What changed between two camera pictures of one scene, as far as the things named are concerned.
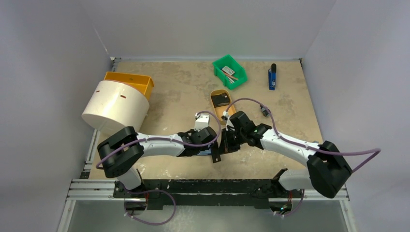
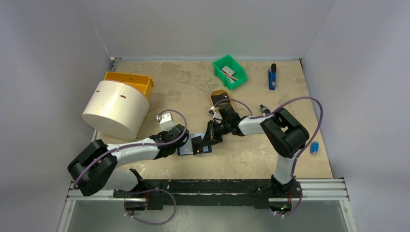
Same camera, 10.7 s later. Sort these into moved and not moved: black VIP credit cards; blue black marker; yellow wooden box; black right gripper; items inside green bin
Moved: black right gripper
Not moved: yellow wooden box; items inside green bin; black VIP credit cards; blue black marker
